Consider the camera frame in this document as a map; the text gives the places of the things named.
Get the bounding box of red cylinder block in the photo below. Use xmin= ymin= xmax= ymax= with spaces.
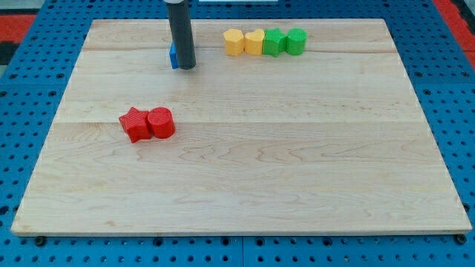
xmin=147 ymin=107 xmax=175 ymax=139

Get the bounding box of yellow heart block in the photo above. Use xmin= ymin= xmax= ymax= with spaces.
xmin=244 ymin=29 xmax=265 ymax=56

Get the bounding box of yellow pentagon block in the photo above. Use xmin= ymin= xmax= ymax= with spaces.
xmin=223 ymin=28 xmax=245 ymax=56

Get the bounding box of light wooden board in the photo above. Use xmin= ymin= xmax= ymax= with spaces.
xmin=11 ymin=19 xmax=472 ymax=237

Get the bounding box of green star block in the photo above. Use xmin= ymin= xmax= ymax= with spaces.
xmin=262 ymin=28 xmax=287 ymax=57

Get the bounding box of blue block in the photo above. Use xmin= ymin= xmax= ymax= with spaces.
xmin=168 ymin=43 xmax=179 ymax=69

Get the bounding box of red star block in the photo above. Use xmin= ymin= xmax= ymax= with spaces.
xmin=119 ymin=107 xmax=151 ymax=143

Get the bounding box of green cylinder block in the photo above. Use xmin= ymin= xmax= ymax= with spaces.
xmin=286 ymin=28 xmax=308 ymax=56

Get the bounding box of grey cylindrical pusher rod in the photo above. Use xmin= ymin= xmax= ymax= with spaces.
xmin=165 ymin=0 xmax=196 ymax=70

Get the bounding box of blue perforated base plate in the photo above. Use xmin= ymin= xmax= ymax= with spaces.
xmin=1 ymin=0 xmax=474 ymax=266

